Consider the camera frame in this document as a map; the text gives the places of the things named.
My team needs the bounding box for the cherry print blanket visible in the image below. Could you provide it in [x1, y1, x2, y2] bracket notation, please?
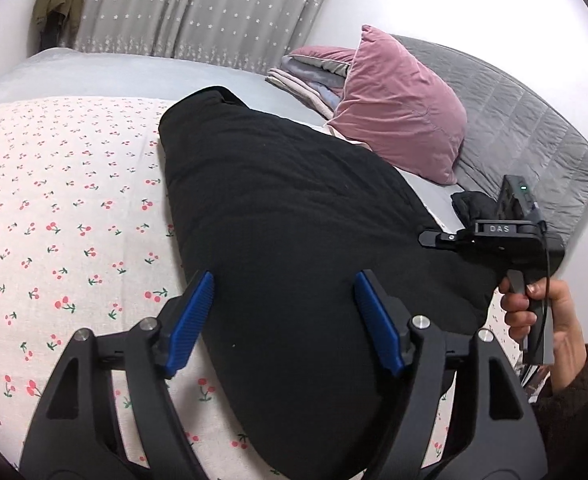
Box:
[0, 96, 456, 477]

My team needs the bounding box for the pink velvet pillow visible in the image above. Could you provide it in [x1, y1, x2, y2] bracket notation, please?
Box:
[326, 25, 470, 187]

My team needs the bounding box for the person's right forearm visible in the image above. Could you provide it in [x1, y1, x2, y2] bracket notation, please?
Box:
[531, 342, 588, 480]

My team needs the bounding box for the grey blue folded blanket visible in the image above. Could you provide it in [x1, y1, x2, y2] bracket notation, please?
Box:
[280, 55, 349, 112]

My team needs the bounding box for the beige folded blanket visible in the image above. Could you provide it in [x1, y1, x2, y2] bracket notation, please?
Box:
[266, 67, 335, 120]

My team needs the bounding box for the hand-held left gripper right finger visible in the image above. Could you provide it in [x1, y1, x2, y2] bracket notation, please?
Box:
[353, 270, 550, 480]

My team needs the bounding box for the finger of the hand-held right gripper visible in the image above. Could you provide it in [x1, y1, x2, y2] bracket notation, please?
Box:
[418, 230, 458, 251]

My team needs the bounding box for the grey star print curtain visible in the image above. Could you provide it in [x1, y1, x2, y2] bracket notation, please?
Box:
[72, 0, 343, 69]

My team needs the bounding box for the black coat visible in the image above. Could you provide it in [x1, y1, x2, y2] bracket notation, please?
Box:
[158, 86, 506, 480]

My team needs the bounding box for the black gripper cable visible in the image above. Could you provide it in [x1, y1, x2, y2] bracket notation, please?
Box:
[528, 203, 556, 361]

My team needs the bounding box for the bed with grey sheet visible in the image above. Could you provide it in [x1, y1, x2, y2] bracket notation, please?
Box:
[0, 47, 475, 211]

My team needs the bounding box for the person's right hand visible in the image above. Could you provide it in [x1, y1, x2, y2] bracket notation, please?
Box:
[499, 277, 588, 392]

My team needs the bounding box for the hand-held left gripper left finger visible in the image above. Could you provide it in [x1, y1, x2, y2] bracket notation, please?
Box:
[18, 270, 215, 480]

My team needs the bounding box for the grey quilted headboard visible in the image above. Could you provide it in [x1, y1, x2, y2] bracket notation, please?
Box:
[391, 34, 588, 252]

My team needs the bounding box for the olive hanging jacket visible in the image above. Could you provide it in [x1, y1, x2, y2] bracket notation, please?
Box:
[30, 0, 91, 49]

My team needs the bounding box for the pink grey folded quilt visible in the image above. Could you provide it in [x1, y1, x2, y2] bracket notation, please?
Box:
[286, 46, 359, 80]

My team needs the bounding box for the cream cloth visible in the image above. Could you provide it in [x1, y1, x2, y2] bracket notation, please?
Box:
[323, 119, 371, 150]

